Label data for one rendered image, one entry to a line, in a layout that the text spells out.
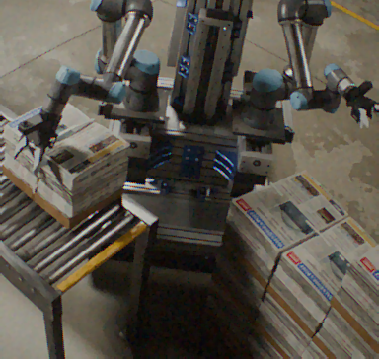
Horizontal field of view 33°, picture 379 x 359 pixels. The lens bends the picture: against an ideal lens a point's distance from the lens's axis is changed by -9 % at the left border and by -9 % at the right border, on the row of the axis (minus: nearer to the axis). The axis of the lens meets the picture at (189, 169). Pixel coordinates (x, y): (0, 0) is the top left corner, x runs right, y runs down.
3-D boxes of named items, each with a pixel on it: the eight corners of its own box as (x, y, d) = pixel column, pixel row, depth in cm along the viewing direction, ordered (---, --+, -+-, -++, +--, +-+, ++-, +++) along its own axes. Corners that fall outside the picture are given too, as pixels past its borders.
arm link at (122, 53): (163, 5, 239) (119, 113, 219) (135, 0, 240) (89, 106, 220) (164, -13, 228) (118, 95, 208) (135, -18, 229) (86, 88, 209)
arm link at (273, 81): (244, 93, 278) (250, 67, 269) (271, 90, 283) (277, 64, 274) (257, 110, 270) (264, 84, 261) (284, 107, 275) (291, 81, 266)
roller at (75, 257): (136, 223, 239) (137, 213, 236) (46, 292, 209) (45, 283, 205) (125, 216, 241) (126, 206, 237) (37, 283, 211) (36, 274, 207)
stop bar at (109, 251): (148, 229, 231) (148, 225, 229) (62, 296, 203) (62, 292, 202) (140, 224, 232) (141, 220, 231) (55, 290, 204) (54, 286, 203)
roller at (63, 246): (122, 213, 241) (123, 204, 238) (34, 281, 211) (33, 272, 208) (113, 206, 243) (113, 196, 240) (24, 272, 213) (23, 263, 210)
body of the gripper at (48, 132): (51, 151, 214) (67, 117, 212) (37, 149, 206) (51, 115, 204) (37, 140, 217) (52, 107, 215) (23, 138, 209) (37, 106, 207)
